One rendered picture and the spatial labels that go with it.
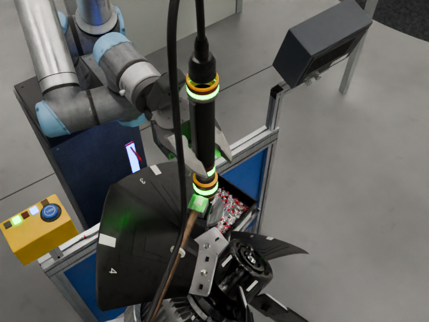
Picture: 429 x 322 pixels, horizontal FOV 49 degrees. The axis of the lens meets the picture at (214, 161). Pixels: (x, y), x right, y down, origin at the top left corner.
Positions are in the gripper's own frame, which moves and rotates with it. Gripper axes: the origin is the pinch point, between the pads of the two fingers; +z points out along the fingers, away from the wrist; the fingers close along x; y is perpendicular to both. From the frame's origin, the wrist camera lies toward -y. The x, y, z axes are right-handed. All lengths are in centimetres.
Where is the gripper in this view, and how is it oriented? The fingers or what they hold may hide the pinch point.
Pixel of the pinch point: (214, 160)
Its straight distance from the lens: 73.4
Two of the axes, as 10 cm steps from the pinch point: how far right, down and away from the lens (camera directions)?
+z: 5.9, 6.7, -4.6
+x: -8.1, 4.8, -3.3
